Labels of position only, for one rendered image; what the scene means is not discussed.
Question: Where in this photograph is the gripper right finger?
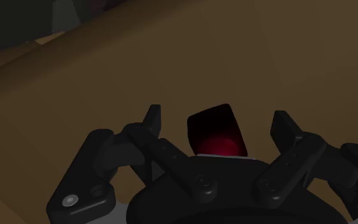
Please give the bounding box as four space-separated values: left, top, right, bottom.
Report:
251 109 358 224

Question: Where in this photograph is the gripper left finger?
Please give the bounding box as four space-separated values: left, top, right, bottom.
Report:
46 104 219 224

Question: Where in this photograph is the dark red rounded block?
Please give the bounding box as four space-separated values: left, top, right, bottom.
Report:
186 103 249 158

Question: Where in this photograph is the brown table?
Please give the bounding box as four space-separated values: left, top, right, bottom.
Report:
0 0 358 224

